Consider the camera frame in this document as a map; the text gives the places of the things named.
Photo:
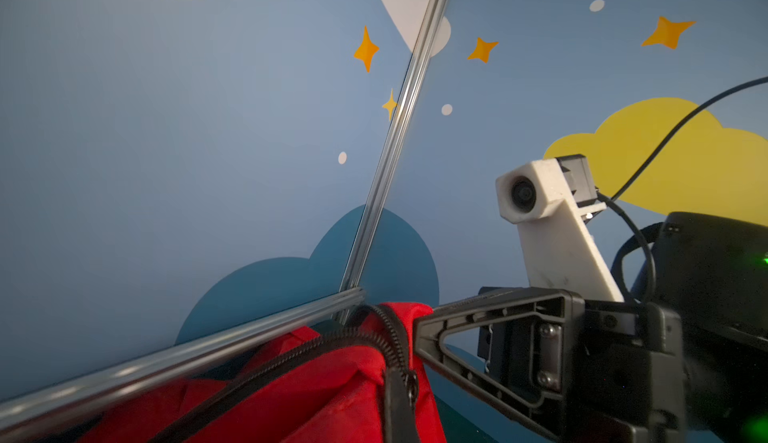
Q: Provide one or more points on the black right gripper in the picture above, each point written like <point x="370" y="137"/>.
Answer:
<point x="566" y="368"/>

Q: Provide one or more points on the red zip jacket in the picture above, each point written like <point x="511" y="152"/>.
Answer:
<point x="360" y="383"/>

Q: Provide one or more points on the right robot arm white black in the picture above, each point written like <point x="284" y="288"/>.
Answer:
<point x="712" y="272"/>

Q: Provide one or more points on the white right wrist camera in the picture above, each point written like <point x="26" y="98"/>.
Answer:
<point x="550" y="201"/>

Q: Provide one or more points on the aluminium frame right post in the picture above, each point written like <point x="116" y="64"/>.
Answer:
<point x="426" y="31"/>

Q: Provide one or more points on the aluminium frame back rail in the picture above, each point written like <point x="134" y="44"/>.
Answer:
<point x="50" y="410"/>

